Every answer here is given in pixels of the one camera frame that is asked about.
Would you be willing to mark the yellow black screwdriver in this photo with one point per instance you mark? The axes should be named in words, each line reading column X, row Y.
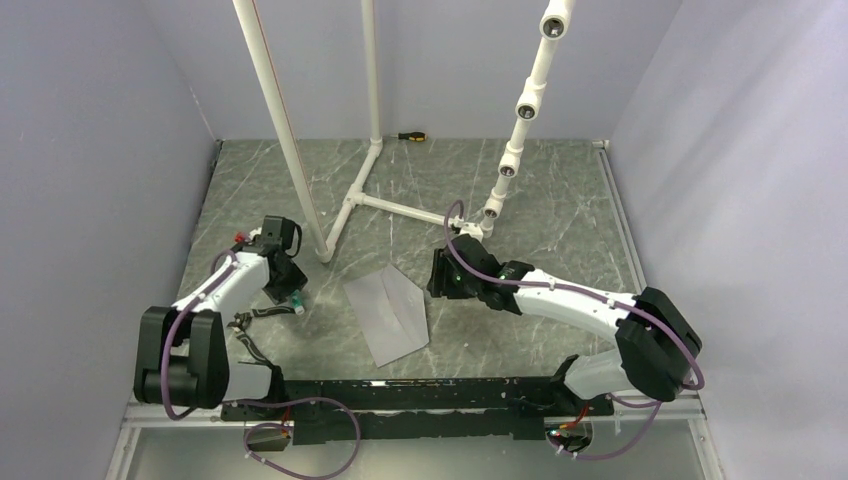
column 415, row 136

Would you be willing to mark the white green glue stick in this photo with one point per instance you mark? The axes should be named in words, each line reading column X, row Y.
column 296, row 305

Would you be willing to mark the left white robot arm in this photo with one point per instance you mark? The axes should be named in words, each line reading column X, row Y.
column 196, row 354

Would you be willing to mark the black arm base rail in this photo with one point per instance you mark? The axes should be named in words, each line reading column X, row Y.
column 521, row 408

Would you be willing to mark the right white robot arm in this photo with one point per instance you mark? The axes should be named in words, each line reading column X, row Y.
column 654, row 350

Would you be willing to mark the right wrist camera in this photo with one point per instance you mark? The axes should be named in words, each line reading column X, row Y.
column 468, row 228

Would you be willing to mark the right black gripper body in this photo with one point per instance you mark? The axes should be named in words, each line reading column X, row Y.
column 463, row 287

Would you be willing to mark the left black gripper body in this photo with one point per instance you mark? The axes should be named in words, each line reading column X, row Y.
column 284, row 284

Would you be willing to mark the white PVC pipe frame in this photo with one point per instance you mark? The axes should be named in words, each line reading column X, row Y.
column 552, row 27

